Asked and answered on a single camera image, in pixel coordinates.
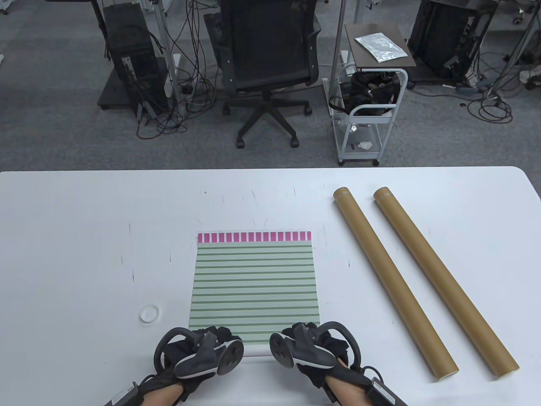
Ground brown cardboard mailing tube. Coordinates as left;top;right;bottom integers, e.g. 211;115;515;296
373;186;520;379
333;187;460;379

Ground person's right forearm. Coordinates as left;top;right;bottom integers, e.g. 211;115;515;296
328;374;373;406

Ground tangled black floor cables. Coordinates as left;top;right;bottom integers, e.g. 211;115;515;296
466;47;541;124
135;0;221;140

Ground black computer tower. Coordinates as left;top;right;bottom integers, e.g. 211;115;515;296
103;2;168;115

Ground person's left forearm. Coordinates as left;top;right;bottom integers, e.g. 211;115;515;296
143;383;185;406

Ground green striped mouse pad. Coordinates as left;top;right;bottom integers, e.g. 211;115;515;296
188;231;320;358

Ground white wheeled utility cart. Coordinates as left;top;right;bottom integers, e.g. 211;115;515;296
323;63;409;166

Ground brown side table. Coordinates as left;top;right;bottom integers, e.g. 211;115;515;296
344;23;417;69

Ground metal pole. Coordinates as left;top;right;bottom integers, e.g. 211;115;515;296
330;0;348;106

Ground silver plastic bag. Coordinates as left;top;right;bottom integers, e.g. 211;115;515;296
354;33;409;63

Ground black bag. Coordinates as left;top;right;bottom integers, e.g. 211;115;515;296
329;71;401;115

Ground grey right hand controller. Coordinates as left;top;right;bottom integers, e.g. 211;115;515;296
270;321;361;373

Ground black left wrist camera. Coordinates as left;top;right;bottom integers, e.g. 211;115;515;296
110;381;141;406

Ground grey hand controller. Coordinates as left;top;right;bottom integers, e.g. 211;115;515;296
270;321;361;373
153;327;245;379

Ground black mesh office chair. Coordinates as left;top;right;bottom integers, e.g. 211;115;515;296
204;0;322;148

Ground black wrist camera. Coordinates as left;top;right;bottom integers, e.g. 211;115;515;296
367;378;409;406
110;381;141;406

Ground person's left hand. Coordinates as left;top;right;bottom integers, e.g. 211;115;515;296
142;325;245;402

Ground person's right hand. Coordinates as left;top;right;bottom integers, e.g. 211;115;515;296
270;321;375;401

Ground black equipment rack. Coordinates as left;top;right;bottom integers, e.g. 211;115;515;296
408;0;496;82

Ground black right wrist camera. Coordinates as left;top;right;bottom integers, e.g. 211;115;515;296
367;378;409;406

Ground grey left hand controller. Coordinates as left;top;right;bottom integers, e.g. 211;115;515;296
153;327;245;379

